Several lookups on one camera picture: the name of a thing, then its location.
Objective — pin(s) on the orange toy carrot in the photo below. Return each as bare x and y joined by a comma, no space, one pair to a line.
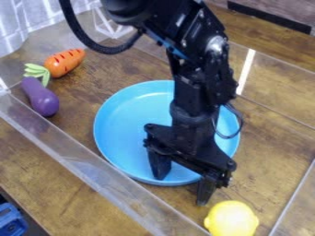
56,66

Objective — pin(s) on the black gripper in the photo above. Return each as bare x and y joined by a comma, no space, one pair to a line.
196,149

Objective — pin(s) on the clear acrylic enclosure wall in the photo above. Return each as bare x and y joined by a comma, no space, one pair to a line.
77,197

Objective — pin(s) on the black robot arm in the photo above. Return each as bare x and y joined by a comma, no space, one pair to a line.
184,26

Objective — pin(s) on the blue round tray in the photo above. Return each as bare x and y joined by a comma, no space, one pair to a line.
133,106

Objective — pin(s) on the blue plastic object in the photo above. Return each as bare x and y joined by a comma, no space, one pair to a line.
12,223

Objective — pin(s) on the yellow toy lemon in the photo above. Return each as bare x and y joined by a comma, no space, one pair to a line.
231,218

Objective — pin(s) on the white translucent curtain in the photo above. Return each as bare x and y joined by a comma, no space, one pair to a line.
21,17

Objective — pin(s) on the purple toy eggplant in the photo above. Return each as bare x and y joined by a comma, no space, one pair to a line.
42,99

